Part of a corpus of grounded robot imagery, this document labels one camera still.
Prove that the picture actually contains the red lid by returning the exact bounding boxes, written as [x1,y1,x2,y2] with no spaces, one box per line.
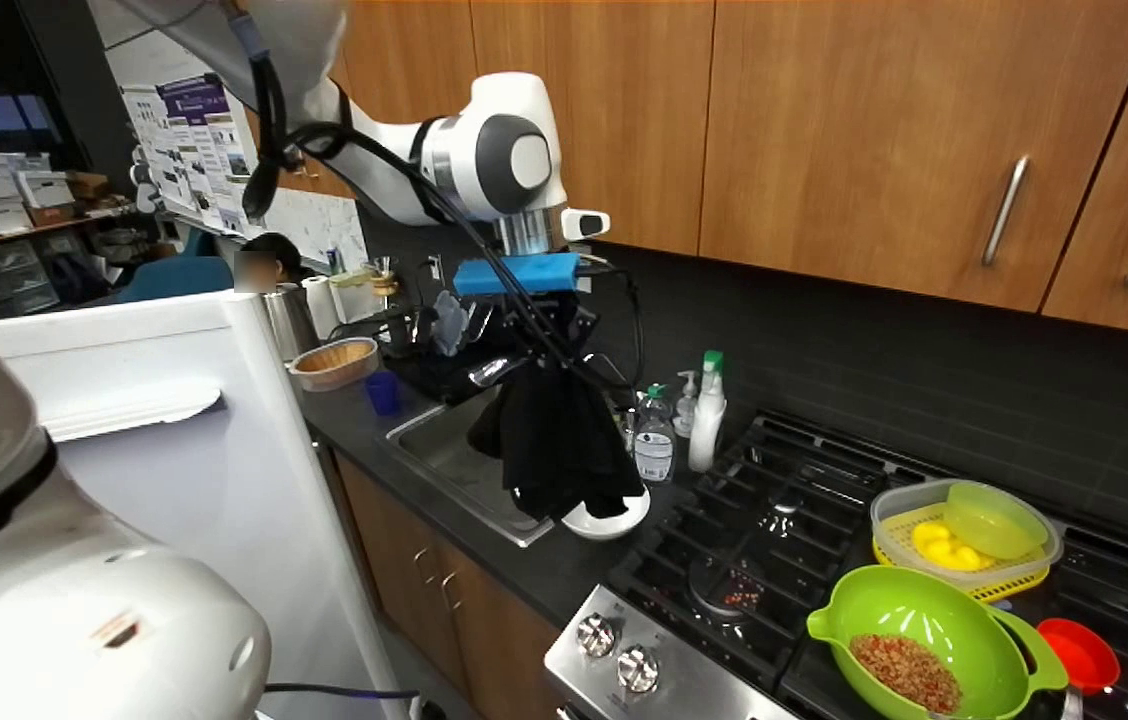
[1033,611,1123,701]

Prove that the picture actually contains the wooden upper cabinets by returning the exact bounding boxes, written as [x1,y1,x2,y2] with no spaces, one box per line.
[320,0,1128,347]

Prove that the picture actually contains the wooden lower cabinet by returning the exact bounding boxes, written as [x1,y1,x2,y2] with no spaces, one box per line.
[325,450,571,720]

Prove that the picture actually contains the black dish rack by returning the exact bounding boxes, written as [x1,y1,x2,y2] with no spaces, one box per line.
[372,258,494,409]

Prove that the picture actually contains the silver stove knob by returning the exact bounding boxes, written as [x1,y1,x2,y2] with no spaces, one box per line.
[612,645,668,703]
[571,610,623,663]

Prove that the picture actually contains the stainless steel sink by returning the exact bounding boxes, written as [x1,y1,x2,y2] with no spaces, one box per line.
[380,388,565,553]

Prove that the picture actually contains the person with dark hair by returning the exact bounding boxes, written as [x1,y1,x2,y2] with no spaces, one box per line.
[233,228,317,297]

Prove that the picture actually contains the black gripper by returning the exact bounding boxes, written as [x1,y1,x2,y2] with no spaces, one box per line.
[461,292,612,392]

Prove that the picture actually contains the clear soap bottle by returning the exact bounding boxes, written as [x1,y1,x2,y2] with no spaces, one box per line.
[629,379,680,490]

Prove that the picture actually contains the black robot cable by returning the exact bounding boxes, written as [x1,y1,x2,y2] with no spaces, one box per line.
[239,43,640,396]

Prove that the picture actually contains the blue cup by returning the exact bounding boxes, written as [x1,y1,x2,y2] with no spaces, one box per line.
[361,370,406,420]

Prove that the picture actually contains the chrome faucet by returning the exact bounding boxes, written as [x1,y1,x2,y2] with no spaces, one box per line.
[461,347,531,396]

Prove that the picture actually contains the yellow lidded food container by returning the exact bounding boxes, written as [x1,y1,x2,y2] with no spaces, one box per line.
[867,475,1066,606]

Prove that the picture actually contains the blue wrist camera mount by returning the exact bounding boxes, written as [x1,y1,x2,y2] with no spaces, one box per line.
[449,247,586,306]

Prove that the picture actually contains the white bowl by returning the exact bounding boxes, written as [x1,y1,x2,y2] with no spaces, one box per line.
[555,484,656,545]

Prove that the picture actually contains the printed wall poster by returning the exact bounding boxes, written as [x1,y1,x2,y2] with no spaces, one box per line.
[121,69,264,240]

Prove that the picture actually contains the spray bottle with green top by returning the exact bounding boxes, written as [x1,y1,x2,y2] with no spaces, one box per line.
[682,347,732,480]

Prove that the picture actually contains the silver upper cabinet handle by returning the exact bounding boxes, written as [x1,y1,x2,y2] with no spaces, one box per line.
[977,150,1037,274]

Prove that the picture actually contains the woven wooden bowl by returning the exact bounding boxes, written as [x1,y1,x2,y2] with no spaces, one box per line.
[278,333,383,396]

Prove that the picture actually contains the stainless steel stove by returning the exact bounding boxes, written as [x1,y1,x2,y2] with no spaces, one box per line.
[541,409,1128,720]

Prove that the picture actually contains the green bowl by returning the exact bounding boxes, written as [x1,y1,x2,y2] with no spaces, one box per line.
[805,560,1071,720]

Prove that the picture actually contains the black knitted cloth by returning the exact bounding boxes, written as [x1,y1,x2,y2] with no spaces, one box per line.
[463,355,646,525]

